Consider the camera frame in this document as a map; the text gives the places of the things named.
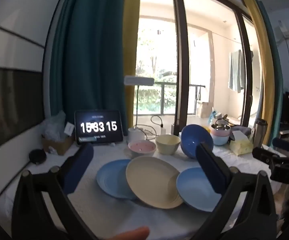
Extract light blue plate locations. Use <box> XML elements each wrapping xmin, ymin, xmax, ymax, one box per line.
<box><xmin>176</xmin><ymin>167</ymin><xmax>221</xmax><ymax>212</ymax></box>
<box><xmin>96</xmin><ymin>159</ymin><xmax>137</xmax><ymax>200</ymax></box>

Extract dark blue bowl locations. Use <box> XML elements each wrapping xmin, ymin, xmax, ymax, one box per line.
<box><xmin>180</xmin><ymin>124</ymin><xmax>214</xmax><ymax>159</ymax></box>

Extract cream bowl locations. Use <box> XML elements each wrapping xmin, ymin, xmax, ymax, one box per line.
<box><xmin>155</xmin><ymin>134</ymin><xmax>181</xmax><ymax>155</ymax></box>

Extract pink speckled bowl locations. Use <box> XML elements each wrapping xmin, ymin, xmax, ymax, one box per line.
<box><xmin>128</xmin><ymin>140</ymin><xmax>156</xmax><ymax>158</ymax></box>

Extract cream plate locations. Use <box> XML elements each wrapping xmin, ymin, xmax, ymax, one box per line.
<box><xmin>126</xmin><ymin>156</ymin><xmax>183</xmax><ymax>209</ymax></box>

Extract pink and blue stacked bowls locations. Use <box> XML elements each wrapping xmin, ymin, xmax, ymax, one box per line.
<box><xmin>210</xmin><ymin>120</ymin><xmax>231</xmax><ymax>146</ymax></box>

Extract person's hand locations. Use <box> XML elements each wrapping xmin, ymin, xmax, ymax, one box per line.
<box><xmin>109</xmin><ymin>226</ymin><xmax>150</xmax><ymax>240</ymax></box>

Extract cardboard box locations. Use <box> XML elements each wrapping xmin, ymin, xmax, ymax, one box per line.
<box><xmin>42</xmin><ymin>135</ymin><xmax>74</xmax><ymax>155</ymax></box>

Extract tablet showing clock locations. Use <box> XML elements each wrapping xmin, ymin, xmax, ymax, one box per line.
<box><xmin>75</xmin><ymin>110</ymin><xmax>123</xmax><ymax>145</ymax></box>

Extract small white box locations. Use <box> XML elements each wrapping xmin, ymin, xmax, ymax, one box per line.
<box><xmin>64</xmin><ymin>122</ymin><xmax>75</xmax><ymax>137</ymax></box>

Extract yellow tissue box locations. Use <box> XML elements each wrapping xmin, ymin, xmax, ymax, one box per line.
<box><xmin>229</xmin><ymin>131</ymin><xmax>253</xmax><ymax>156</ymax></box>

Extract clear plastic bag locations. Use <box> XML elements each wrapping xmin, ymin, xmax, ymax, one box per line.
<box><xmin>41</xmin><ymin>111</ymin><xmax>66</xmax><ymax>142</ymax></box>

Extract steel thermos bottle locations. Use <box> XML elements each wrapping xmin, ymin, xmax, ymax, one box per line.
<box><xmin>253</xmin><ymin>118</ymin><xmax>268</xmax><ymax>148</ymax></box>

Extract black round puck device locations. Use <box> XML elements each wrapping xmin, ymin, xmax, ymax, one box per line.
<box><xmin>29</xmin><ymin>149</ymin><xmax>46</xmax><ymax>165</ymax></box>

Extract grey cloth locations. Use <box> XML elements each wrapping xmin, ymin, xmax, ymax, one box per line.
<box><xmin>230</xmin><ymin>125</ymin><xmax>251</xmax><ymax>140</ymax></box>

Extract white lamp base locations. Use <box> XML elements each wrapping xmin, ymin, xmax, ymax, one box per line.
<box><xmin>128</xmin><ymin>127</ymin><xmax>147</xmax><ymax>142</ymax></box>

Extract white knit tablecloth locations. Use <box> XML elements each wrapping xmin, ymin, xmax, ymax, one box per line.
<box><xmin>0</xmin><ymin>139</ymin><xmax>285</xmax><ymax>240</ymax></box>

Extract white phone charger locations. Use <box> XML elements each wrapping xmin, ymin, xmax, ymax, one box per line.
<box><xmin>160</xmin><ymin>127</ymin><xmax>166</xmax><ymax>135</ymax></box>

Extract yellow curtain right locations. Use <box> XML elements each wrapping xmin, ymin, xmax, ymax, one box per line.
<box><xmin>243</xmin><ymin>0</ymin><xmax>275</xmax><ymax>145</ymax></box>

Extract yellow curtain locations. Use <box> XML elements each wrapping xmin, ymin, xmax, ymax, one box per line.
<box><xmin>243</xmin><ymin>0</ymin><xmax>275</xmax><ymax>145</ymax></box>
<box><xmin>122</xmin><ymin>0</ymin><xmax>141</xmax><ymax>129</ymax></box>

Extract teal curtain left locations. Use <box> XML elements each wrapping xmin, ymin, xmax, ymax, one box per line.
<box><xmin>49</xmin><ymin>0</ymin><xmax>127</xmax><ymax>129</ymax></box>

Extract white desk lamp head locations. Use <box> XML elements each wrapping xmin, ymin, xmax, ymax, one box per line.
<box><xmin>124</xmin><ymin>75</ymin><xmax>155</xmax><ymax>86</ymax></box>

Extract hanging teal towel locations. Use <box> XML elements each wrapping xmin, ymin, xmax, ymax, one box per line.
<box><xmin>228</xmin><ymin>50</ymin><xmax>246</xmax><ymax>93</ymax></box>

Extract yellow curtain left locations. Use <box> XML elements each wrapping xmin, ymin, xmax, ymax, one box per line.
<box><xmin>122</xmin><ymin>0</ymin><xmax>141</xmax><ymax>129</ymax></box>

